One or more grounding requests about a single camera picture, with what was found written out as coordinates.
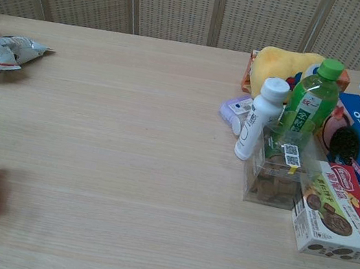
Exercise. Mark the purple small box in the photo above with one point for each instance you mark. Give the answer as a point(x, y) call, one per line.
point(233, 110)

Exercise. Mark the white yogurt drink bottle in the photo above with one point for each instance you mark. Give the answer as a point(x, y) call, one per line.
point(254, 126)

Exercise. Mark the orange snack pack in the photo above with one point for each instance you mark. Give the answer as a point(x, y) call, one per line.
point(248, 75)

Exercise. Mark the clear plastic cookie box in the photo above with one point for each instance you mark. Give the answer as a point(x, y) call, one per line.
point(272, 185)

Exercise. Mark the yellow plush toy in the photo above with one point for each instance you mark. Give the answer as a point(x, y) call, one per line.
point(279, 66)

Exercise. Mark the green tea bottle green cap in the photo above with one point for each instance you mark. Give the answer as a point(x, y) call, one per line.
point(311, 102)

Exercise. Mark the red white chocolate cookie box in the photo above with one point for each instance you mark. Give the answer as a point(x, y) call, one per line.
point(343, 219)

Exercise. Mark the crumpled silver snack bag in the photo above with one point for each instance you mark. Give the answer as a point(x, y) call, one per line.
point(6, 51)

